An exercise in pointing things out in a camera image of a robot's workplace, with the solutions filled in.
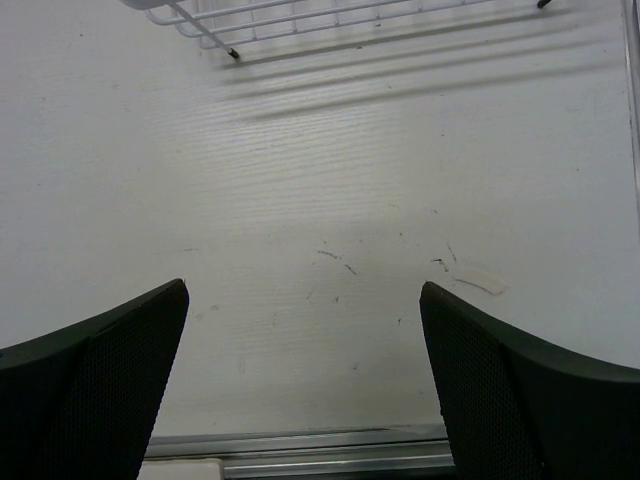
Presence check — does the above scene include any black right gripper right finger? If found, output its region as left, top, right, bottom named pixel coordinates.
left=420, top=282, right=639, bottom=479

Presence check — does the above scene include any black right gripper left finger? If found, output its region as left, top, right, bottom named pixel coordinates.
left=1, top=279, right=189, bottom=479

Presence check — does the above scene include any white front cover board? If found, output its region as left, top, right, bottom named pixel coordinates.
left=137, top=459, right=225, bottom=480

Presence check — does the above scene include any aluminium table edge rail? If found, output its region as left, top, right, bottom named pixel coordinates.
left=143, top=423, right=457, bottom=479

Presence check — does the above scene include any white wire dish rack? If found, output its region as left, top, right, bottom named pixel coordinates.
left=122, top=1, right=549, bottom=60

